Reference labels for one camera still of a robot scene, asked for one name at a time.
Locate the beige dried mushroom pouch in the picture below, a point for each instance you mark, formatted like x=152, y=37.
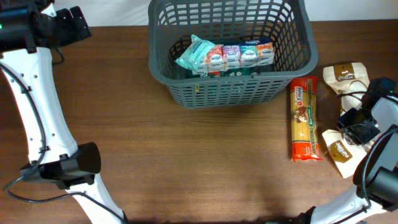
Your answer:
x=346, y=154

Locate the teal wet wipes packet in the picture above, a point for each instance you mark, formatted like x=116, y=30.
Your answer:
x=195, y=54

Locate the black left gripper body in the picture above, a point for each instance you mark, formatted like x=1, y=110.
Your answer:
x=66, y=28

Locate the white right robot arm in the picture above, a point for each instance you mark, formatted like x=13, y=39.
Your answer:
x=374, y=189

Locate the green Nescafe coffee bag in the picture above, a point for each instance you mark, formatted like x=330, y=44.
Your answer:
x=247, y=71

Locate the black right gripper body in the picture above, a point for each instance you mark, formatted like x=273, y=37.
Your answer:
x=359, y=126

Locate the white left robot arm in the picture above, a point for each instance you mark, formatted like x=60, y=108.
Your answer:
x=54, y=156

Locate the orange San Remo spaghetti packet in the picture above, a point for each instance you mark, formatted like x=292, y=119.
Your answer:
x=303, y=110

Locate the beige white-contents pantry pouch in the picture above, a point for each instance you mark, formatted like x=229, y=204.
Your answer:
x=347, y=78

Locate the multicolour tissue pack bundle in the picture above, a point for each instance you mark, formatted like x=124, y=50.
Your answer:
x=250, y=53

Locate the grey plastic lattice basket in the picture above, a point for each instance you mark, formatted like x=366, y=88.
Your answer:
x=284, y=22

